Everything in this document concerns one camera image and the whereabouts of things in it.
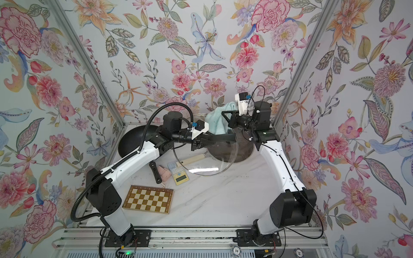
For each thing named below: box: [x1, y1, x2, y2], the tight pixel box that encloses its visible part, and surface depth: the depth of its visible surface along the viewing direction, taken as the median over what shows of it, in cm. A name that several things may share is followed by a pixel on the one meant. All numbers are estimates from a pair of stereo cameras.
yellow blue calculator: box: [167, 161, 190, 186], surface depth 95 cm
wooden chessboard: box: [122, 184, 175, 215], surface depth 85 cm
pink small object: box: [158, 165, 173, 182], surface depth 92 cm
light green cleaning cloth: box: [204, 101, 239, 136], surface depth 73 cm
